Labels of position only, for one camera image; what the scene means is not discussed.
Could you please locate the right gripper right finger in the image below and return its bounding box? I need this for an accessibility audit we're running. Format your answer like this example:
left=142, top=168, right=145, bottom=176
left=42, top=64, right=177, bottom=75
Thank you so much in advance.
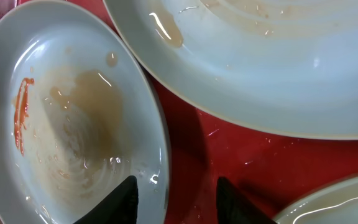
left=216, top=177, right=277, bottom=224

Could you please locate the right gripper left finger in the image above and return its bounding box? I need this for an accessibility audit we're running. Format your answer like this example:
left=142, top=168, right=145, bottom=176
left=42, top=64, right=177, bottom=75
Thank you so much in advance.
left=75, top=175, right=139, bottom=224

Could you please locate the light blue plate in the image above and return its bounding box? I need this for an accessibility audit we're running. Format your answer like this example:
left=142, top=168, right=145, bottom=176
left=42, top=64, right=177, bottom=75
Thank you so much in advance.
left=274, top=177, right=358, bottom=224
left=0, top=1, right=170, bottom=223
left=105, top=0, right=358, bottom=140

